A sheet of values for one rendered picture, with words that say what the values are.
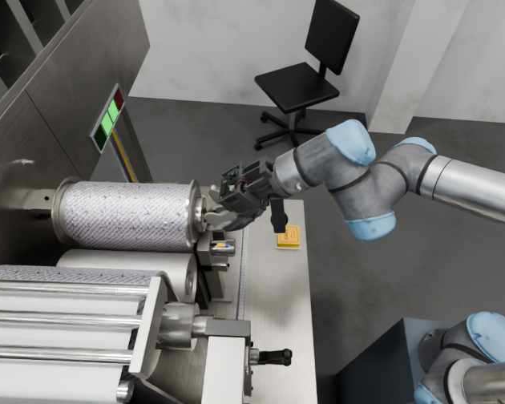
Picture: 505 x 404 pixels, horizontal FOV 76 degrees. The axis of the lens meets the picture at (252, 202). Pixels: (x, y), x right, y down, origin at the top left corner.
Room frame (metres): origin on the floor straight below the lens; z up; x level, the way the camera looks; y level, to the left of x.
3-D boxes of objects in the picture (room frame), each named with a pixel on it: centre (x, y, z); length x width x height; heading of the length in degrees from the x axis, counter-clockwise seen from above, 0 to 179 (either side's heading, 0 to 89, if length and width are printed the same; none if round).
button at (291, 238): (0.54, -0.11, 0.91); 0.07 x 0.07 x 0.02; 88
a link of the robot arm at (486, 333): (0.17, -0.50, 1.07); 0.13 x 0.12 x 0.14; 133
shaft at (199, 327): (0.13, 0.05, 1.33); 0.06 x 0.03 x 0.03; 88
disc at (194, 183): (0.39, 0.12, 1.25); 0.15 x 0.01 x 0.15; 178
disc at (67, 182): (0.40, 0.38, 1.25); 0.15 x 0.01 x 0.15; 178
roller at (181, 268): (0.27, 0.25, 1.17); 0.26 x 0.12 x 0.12; 88
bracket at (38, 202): (0.40, 0.42, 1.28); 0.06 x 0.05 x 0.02; 88
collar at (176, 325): (0.14, 0.11, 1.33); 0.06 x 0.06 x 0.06; 88
